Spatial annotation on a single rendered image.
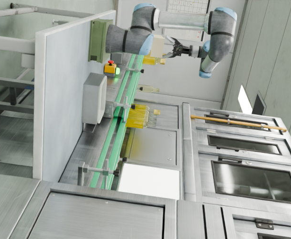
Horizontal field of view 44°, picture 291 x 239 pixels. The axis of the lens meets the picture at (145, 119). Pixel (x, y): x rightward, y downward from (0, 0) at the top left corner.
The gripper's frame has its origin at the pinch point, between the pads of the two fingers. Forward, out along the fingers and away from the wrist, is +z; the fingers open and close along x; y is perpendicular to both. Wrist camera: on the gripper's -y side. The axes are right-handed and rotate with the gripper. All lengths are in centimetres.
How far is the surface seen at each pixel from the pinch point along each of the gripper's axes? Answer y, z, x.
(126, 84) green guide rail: 3.8, 18.8, 27.2
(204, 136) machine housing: 1, -39, 57
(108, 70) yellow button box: 0.3, 32.0, 20.5
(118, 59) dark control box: -27.1, 29.1, 17.6
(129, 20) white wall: -565, 79, 33
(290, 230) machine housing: 129, -53, 38
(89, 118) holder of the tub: 58, 31, 34
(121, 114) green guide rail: 32, 17, 39
